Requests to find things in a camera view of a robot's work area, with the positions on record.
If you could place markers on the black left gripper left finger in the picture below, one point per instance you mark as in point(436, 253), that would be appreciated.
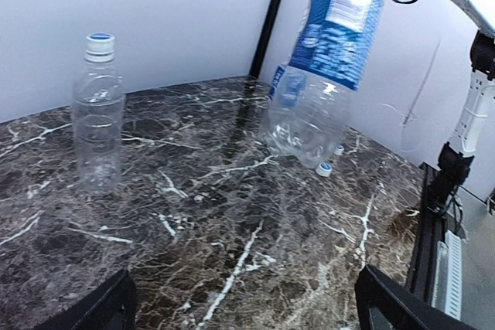
point(112, 305)

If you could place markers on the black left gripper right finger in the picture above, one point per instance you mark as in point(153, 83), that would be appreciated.
point(384, 304)

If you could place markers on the blue label water bottle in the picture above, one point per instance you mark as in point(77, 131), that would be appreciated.
point(312, 92)

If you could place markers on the clear plastic bottle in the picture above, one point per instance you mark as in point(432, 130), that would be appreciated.
point(411, 126)

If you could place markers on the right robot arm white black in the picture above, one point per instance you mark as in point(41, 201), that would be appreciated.
point(459, 151)

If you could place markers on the clear bottle at back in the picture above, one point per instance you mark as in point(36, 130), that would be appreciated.
point(97, 117)

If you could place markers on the white slotted cable duct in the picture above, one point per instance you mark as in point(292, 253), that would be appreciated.
point(448, 289)

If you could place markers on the black front table rail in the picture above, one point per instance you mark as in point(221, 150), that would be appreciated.
point(434, 220)

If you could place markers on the right black frame post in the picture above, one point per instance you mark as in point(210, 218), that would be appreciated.
point(264, 39)

